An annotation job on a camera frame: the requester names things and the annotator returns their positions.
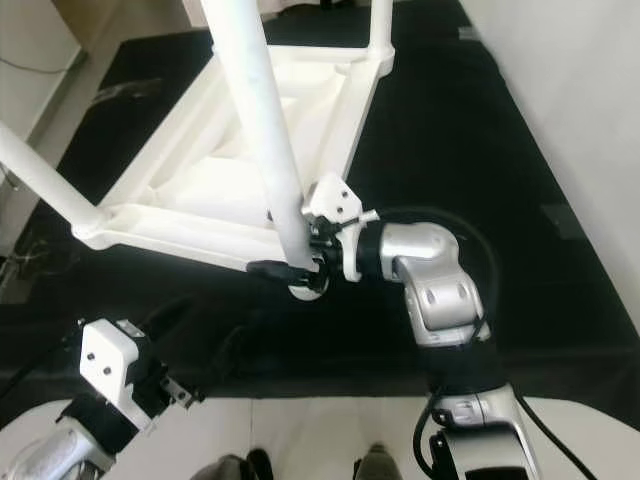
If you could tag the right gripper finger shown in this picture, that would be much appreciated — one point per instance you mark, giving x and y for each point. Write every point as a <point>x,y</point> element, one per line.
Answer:
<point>280,270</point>

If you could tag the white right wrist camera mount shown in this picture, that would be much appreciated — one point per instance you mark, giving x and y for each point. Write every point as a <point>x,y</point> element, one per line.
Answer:
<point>335,200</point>

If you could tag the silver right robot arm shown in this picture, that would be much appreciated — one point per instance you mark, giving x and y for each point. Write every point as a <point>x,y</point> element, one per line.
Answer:
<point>440,280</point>

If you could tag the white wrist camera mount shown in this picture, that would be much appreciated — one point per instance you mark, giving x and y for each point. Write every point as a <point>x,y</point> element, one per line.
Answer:
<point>335,200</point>
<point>110,365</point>

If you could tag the white plastic table top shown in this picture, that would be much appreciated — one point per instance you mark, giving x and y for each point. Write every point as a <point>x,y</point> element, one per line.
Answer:
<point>210,190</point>

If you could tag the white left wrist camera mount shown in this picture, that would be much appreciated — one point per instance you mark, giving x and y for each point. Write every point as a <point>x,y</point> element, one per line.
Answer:
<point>110,365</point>

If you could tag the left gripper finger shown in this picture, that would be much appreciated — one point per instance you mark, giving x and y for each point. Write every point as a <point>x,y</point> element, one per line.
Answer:
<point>165,317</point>
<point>218,362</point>

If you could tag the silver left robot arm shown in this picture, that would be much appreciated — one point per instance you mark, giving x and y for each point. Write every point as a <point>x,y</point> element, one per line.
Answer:
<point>60,455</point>

